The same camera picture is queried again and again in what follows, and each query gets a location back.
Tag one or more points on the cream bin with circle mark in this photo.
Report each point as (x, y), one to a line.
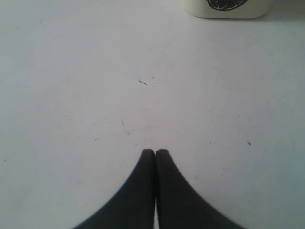
(228, 9)

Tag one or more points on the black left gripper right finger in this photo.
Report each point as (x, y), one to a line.
(179, 206)

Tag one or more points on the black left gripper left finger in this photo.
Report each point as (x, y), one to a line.
(133, 205)

